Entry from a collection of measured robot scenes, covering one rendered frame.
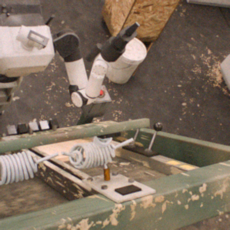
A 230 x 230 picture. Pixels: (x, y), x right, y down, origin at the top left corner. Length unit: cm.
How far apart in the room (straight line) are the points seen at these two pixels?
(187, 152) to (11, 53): 86
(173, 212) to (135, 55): 262
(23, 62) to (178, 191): 107
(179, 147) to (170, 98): 215
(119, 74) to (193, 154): 204
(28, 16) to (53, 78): 168
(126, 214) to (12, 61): 107
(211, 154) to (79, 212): 82
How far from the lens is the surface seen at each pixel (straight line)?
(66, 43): 183
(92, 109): 225
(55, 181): 127
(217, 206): 102
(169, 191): 91
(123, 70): 349
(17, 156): 86
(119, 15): 378
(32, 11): 185
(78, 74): 188
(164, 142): 176
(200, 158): 158
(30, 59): 177
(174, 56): 423
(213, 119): 392
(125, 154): 159
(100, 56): 171
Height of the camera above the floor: 261
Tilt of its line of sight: 50 degrees down
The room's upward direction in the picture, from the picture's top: 32 degrees clockwise
